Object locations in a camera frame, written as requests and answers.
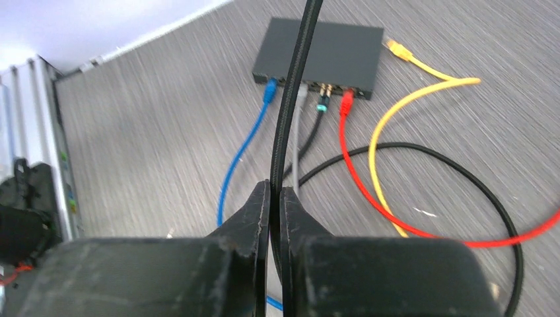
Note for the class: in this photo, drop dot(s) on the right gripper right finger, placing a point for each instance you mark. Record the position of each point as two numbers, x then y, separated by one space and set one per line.
327 275

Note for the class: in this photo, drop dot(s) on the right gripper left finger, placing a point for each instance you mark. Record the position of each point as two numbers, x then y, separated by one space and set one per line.
221 274

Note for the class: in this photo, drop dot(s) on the dark grey network switch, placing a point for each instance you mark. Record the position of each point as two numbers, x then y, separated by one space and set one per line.
341 55

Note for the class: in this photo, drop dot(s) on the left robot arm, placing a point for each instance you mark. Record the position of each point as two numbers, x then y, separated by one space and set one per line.
30 222

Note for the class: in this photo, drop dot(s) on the black ethernet cable teal boot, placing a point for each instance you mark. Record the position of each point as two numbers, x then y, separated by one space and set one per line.
321 109

